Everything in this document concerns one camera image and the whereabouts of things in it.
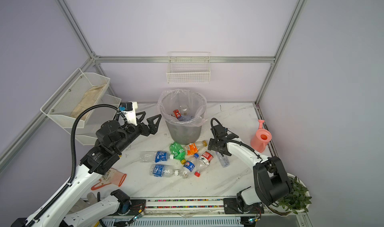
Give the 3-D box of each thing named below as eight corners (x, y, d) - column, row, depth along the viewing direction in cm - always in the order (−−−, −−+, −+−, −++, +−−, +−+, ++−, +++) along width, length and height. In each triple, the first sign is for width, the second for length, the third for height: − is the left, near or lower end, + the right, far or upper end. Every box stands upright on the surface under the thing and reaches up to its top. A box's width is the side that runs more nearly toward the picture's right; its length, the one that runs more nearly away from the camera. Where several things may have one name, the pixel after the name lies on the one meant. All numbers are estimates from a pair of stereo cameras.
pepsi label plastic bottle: (178, 173, 85) (177, 171, 82) (195, 154, 92) (195, 152, 89) (185, 180, 82) (185, 178, 79) (202, 160, 90) (202, 157, 87)
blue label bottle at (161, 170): (151, 177, 84) (148, 174, 80) (153, 167, 88) (150, 164, 84) (179, 177, 84) (178, 174, 80) (180, 168, 88) (179, 164, 84)
